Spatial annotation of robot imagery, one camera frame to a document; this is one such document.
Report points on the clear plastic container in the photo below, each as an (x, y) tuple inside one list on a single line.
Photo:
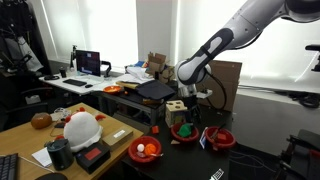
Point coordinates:
[(61, 113)]

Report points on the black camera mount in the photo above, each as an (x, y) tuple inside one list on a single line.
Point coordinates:
[(315, 47)]

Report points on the black computer mouse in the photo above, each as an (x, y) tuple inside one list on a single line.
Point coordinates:
[(88, 86)]

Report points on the black office chair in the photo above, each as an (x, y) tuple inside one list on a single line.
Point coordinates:
[(13, 86)]

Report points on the brown football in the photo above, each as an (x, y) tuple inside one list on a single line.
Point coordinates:
[(41, 121)]

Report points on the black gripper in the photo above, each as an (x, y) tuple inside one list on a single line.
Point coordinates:
[(190, 104)]

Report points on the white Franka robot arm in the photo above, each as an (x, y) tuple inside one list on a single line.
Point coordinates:
[(233, 30)]

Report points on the large cardboard box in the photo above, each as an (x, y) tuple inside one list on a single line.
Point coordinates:
[(223, 90)]

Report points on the black cylindrical speaker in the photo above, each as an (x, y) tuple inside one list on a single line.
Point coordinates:
[(60, 156)]

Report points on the black desk stand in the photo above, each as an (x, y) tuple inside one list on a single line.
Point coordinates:
[(73, 56)]

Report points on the orange square block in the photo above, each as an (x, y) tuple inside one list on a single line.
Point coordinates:
[(221, 136)]

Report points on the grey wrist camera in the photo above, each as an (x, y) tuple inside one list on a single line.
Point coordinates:
[(204, 93)]

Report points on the white notepad paper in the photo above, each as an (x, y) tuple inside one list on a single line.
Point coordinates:
[(40, 156)]

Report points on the black stick tool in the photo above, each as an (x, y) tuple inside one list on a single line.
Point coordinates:
[(218, 131)]

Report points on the orange wedge block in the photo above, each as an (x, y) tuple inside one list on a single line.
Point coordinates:
[(155, 130)]

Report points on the wooden shape sorter box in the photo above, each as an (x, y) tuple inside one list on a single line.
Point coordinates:
[(175, 115)]

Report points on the pale wooden triangle block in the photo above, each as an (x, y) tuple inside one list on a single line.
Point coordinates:
[(175, 142)]

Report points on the wooden desk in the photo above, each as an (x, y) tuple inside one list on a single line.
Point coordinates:
[(20, 140)]

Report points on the black keyboard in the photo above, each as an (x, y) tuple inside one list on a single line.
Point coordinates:
[(8, 168), (75, 82)]

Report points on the black cup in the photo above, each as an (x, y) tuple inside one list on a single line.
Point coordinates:
[(63, 72)]

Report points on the small open cardboard box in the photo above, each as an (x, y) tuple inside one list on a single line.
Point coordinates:
[(156, 61)]

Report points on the red plastic bowl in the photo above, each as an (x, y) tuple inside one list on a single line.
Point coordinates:
[(191, 137), (230, 143), (133, 153)]

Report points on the orange bowl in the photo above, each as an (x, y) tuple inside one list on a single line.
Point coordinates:
[(112, 89)]

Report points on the black oval mouse pad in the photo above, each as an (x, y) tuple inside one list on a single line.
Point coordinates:
[(51, 176)]

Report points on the dark hanging clothes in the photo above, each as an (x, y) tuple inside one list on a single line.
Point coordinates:
[(13, 20)]

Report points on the white paper stack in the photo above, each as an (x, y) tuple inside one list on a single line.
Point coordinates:
[(136, 73)]

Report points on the black cart frame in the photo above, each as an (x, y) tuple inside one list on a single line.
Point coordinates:
[(310, 160)]

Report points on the black box with label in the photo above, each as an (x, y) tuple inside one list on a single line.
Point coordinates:
[(140, 105)]

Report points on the cardboard box white label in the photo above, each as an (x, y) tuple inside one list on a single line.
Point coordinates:
[(115, 140)]

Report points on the green plastic toy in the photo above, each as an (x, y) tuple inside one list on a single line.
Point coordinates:
[(184, 130)]

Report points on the blue white card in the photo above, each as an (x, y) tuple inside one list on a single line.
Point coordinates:
[(202, 141)]

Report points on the orange ball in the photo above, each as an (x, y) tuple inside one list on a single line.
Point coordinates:
[(150, 149)]

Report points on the black box red label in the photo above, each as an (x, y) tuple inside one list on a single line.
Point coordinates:
[(81, 161)]

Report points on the computer monitor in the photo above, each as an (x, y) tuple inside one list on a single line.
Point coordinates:
[(88, 63)]

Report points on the white ball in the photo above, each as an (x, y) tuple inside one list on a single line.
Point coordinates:
[(140, 147)]

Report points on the white helmet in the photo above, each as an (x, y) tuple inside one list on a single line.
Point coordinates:
[(81, 131)]

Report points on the white desk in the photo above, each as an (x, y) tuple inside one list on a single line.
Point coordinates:
[(100, 83)]

